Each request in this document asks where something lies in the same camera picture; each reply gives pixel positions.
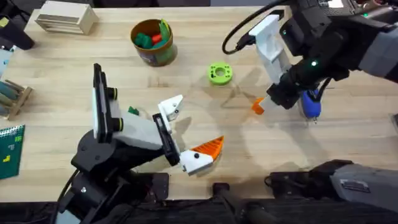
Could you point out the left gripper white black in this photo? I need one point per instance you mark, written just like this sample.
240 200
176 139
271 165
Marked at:
140 132

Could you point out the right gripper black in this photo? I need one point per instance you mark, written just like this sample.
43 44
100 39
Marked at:
311 71

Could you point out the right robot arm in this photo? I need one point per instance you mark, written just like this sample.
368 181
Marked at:
367 186

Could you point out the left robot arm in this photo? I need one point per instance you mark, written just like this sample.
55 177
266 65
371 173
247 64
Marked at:
93 194

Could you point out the blue electric screwdriver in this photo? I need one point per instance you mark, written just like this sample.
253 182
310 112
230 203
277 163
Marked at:
311 107

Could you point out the small green vegetable toy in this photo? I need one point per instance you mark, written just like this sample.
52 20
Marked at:
133 111

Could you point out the green disc with holes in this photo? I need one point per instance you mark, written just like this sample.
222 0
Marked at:
214 74

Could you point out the brown tub with toys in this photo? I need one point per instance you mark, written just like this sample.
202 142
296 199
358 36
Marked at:
157 53

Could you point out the black left wrist plate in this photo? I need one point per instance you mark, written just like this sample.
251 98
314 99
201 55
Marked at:
100 102

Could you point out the black wrist plate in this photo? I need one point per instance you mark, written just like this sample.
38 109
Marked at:
100 102
335 8

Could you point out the black right wrist plate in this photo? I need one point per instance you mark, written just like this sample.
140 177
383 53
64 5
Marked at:
335 8

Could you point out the pale wooden box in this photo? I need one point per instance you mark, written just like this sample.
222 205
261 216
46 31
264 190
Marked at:
66 17

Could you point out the small wooden rack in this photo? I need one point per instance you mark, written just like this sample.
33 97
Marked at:
14 99

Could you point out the green board with blocks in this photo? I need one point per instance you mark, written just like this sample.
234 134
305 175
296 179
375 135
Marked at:
11 152

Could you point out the black case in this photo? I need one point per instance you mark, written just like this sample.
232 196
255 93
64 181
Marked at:
14 32

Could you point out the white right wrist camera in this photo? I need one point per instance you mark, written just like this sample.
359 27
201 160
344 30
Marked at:
267 40

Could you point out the black rail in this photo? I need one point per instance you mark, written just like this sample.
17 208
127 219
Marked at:
199 214

